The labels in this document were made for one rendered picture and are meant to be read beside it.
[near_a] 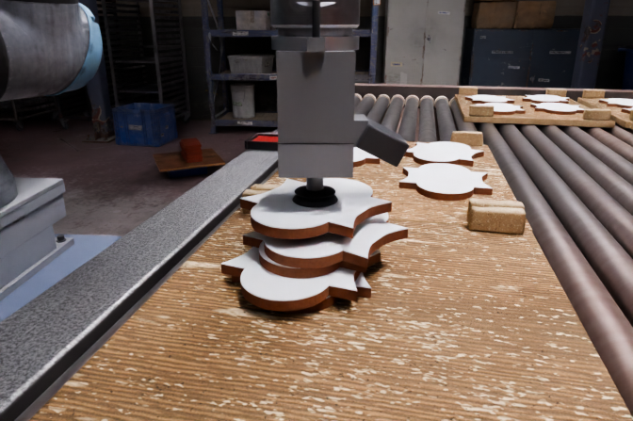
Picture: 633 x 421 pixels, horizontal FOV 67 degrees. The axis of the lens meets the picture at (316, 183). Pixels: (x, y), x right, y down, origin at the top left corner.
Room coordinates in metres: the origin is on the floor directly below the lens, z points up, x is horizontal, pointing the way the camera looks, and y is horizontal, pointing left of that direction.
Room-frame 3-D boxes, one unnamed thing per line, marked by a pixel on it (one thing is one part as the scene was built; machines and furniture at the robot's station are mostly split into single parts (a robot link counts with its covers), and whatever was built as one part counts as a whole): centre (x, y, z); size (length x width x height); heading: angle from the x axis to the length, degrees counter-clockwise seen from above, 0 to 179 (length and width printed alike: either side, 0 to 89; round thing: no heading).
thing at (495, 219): (0.49, -0.20, 0.95); 0.06 x 0.02 x 0.03; 78
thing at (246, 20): (5.53, 0.67, 1.20); 0.36 x 0.28 x 0.22; 73
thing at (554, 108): (1.36, -0.59, 0.94); 0.41 x 0.35 x 0.04; 168
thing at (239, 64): (5.49, 0.73, 0.74); 0.44 x 0.36 x 0.20; 71
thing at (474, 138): (0.89, -0.29, 0.95); 0.06 x 0.02 x 0.03; 78
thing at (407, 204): (0.73, -0.12, 0.93); 0.41 x 0.35 x 0.02; 168
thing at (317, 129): (0.42, -0.02, 1.09); 0.12 x 0.09 x 0.16; 91
